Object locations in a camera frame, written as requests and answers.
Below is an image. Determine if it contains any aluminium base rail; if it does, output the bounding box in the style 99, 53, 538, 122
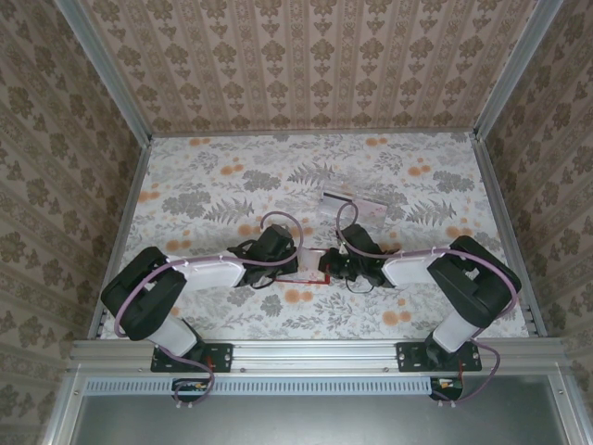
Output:
69, 337, 570, 375

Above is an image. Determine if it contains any pink printed card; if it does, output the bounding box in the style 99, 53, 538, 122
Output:
354, 198, 388, 227

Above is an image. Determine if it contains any pale blue slotted cable duct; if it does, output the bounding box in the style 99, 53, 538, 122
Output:
85, 375, 464, 396

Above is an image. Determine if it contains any aluminium frame post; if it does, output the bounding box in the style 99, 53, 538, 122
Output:
55, 0, 154, 143
472, 0, 566, 139

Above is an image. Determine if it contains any aluminium table back rail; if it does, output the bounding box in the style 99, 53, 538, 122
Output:
150, 129, 478, 138

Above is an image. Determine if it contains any grey metal sheet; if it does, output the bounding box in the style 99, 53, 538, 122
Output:
69, 393, 574, 445

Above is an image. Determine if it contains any aluminium table side rail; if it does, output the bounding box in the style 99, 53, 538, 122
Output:
468, 132, 549, 338
86, 136, 154, 340

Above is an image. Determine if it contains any white magnetic stripe card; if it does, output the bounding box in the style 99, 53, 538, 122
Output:
322, 190, 356, 215

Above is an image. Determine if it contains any red card holder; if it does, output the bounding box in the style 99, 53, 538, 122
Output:
276, 248, 331, 285

